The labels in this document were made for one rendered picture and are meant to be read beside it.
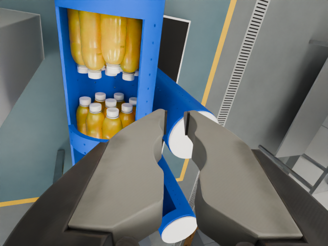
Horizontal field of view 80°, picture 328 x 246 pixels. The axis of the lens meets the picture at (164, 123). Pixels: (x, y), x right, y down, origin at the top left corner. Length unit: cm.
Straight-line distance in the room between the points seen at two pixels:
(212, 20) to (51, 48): 137
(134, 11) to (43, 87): 145
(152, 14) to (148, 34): 4
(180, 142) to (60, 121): 129
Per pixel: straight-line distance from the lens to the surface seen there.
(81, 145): 67
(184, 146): 100
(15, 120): 204
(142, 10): 53
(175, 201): 154
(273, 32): 256
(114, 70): 60
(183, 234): 165
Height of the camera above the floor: 174
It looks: 53 degrees down
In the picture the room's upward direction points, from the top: 145 degrees clockwise
